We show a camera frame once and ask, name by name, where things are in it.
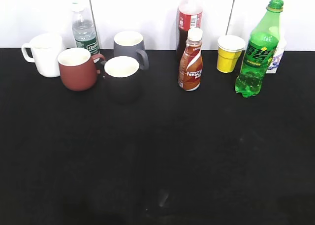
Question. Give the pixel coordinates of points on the white ceramic mug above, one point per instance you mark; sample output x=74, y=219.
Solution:
x=43, y=50

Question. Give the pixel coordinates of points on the green Sprite soda bottle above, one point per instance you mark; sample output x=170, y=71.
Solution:
x=263, y=41

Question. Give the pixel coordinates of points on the yellow paper cup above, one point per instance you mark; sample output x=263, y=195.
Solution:
x=229, y=50

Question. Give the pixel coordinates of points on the cola bottle red label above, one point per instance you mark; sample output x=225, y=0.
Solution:
x=189, y=16

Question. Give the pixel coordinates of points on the black ceramic mug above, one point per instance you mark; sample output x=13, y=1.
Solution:
x=122, y=79

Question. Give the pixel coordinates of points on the brown Nescafe coffee bottle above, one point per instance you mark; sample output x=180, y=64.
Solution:
x=191, y=64

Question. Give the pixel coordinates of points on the grey ceramic mug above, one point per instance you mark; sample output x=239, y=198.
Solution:
x=131, y=44

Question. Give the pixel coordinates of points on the red ceramic mug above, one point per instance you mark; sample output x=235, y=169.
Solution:
x=77, y=68

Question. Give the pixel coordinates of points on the clear water bottle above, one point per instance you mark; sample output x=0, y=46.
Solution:
x=83, y=28

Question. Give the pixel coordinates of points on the white blueberry milk carton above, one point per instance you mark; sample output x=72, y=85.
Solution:
x=272, y=69

